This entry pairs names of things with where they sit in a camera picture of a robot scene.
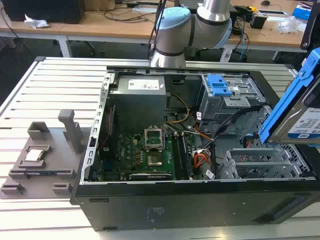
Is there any hard disk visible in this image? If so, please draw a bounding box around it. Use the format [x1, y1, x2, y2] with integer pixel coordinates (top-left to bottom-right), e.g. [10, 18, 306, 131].
[258, 47, 320, 147]

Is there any black disk wire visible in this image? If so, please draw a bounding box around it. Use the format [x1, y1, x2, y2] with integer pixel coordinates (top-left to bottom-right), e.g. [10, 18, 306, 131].
[211, 104, 263, 151]

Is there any grey metal disk bay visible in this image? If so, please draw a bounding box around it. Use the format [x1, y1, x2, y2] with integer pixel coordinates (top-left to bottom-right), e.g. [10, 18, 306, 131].
[216, 144, 316, 180]

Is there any blue cardboard box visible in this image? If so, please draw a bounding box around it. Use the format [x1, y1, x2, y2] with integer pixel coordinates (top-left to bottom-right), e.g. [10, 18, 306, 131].
[291, 6, 313, 21]

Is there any clear plastic wrap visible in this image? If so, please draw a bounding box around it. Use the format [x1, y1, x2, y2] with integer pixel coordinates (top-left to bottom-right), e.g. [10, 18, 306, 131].
[278, 15, 298, 34]

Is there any small black box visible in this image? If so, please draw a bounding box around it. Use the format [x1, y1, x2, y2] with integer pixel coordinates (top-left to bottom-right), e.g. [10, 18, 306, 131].
[250, 13, 268, 29]

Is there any blue plastic drive latch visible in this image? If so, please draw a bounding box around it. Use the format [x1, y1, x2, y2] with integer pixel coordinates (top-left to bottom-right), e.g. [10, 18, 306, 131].
[206, 76, 232, 97]

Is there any grey metal drive cage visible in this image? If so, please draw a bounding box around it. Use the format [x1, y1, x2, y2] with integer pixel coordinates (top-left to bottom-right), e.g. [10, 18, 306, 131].
[199, 73, 267, 136]

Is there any black RAM stick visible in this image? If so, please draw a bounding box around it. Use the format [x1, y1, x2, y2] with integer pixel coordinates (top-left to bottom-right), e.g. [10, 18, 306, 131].
[181, 134, 194, 179]

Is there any grey power supply unit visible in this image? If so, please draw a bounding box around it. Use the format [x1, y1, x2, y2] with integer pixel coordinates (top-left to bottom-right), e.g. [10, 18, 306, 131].
[109, 74, 168, 126]

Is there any metal socket cover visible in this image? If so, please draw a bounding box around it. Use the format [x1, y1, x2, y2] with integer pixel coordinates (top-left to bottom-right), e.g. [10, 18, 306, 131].
[144, 127, 165, 151]

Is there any CPU socket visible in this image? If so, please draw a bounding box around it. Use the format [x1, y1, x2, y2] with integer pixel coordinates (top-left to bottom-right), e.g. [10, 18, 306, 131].
[146, 154, 163, 168]

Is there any wooden desk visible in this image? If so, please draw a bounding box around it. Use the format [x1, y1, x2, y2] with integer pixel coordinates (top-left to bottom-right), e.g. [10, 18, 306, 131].
[0, 0, 320, 49]

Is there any black graphics card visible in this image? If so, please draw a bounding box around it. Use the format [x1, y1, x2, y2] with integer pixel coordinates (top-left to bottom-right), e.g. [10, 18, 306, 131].
[128, 172, 173, 181]

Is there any green motherboard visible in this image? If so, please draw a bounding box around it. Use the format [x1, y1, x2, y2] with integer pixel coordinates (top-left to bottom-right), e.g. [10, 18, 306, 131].
[98, 132, 203, 181]

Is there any black open PC case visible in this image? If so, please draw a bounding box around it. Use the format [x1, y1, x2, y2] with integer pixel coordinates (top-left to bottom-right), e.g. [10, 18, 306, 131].
[69, 65, 320, 232]

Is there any large black box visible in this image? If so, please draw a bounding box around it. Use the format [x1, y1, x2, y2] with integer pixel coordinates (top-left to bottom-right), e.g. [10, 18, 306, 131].
[1, 0, 86, 25]

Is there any white crumpled paper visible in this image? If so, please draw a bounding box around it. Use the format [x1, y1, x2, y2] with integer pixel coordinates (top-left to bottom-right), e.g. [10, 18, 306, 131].
[24, 13, 50, 29]

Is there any grey parts rack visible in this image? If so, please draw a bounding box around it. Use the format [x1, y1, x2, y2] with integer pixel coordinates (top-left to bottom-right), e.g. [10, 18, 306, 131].
[0, 109, 87, 200]

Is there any silver CPU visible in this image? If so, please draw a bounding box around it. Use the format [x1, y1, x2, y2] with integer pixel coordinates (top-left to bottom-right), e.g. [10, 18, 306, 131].
[24, 149, 46, 162]

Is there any blue cable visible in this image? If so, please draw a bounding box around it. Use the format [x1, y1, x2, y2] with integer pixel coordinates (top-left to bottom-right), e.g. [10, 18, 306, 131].
[239, 23, 249, 61]

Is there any yellow and black wire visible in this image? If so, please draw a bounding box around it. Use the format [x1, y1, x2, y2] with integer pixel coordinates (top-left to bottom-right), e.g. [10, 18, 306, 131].
[164, 93, 190, 125]

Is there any orange wire bundle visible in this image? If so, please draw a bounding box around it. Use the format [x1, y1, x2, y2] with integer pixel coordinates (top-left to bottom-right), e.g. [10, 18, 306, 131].
[192, 152, 212, 168]

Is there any red and black wire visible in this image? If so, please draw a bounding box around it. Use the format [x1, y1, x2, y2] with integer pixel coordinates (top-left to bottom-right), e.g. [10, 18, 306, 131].
[98, 104, 116, 151]

